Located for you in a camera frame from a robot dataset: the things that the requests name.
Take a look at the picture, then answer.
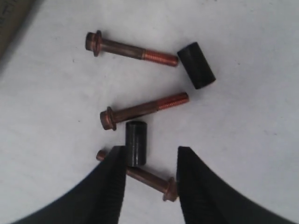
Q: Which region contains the copper flange bolt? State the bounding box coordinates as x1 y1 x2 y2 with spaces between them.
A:
100 92 190 131
85 29 179 68
96 149 180 203

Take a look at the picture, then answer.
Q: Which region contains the black cylindrical sleeve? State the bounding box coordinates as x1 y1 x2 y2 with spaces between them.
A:
125 120 147 168
176 41 217 90

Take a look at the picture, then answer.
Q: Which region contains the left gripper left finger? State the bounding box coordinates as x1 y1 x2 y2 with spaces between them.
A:
9 145 128 224

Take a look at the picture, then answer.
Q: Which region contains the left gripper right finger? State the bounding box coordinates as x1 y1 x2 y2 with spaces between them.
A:
177 146 299 224

